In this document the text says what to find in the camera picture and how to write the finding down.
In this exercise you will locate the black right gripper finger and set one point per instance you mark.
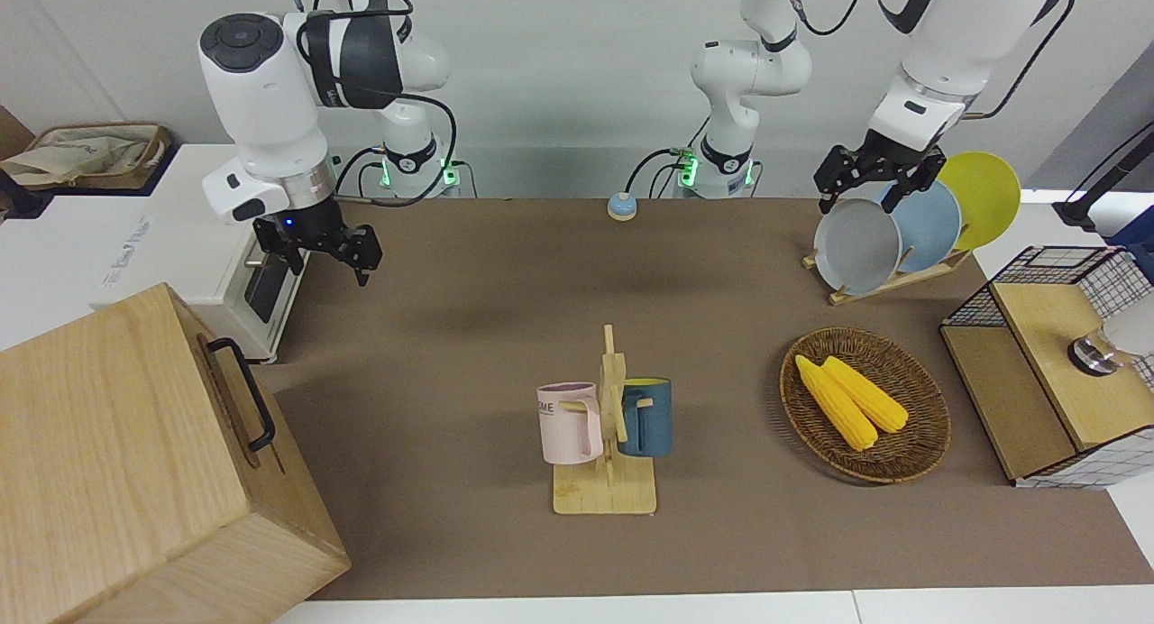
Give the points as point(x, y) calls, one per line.
point(279, 241)
point(368, 250)

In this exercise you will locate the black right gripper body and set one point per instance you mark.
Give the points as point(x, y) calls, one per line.
point(311, 223)

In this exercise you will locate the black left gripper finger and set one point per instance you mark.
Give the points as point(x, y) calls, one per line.
point(838, 169)
point(915, 187)

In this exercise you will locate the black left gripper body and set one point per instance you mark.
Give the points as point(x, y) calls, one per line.
point(902, 160)

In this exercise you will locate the light wooden drawer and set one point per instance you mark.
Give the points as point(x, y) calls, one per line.
point(230, 408)

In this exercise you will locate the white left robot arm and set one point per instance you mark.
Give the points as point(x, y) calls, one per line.
point(956, 38)

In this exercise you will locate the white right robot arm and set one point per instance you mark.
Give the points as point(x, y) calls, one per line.
point(261, 92)

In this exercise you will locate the light blue plate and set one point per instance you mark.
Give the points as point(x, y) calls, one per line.
point(933, 227)

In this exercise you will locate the yellow plate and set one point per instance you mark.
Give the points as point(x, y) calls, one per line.
point(987, 196)

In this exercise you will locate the grey plate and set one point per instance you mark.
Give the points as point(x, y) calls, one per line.
point(856, 245)

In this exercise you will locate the wooden plate rack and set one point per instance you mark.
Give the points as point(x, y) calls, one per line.
point(911, 279)

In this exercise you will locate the white toaster oven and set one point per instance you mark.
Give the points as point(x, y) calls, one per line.
point(180, 245)

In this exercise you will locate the round brown wicker tray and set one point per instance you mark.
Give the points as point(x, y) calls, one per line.
point(911, 380)

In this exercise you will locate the yellow corn cob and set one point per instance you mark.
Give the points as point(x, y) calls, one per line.
point(870, 399)
point(838, 412)

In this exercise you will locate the small blue bell button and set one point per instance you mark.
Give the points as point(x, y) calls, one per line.
point(622, 207)

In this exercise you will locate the beige cloth bag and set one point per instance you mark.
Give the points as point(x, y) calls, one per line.
point(72, 155)

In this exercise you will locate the pink mug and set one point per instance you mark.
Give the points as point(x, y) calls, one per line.
point(563, 426)

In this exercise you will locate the light wooden cabinet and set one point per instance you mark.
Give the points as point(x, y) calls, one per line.
point(108, 444)

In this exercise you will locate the dark blue mug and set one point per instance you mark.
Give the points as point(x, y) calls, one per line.
point(654, 421)

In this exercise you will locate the wooden mug tree stand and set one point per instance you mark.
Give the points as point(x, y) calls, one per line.
point(604, 493)

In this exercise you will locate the brown table mat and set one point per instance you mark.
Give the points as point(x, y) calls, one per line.
point(721, 534)

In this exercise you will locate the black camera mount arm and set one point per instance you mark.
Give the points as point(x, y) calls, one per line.
point(1104, 178)

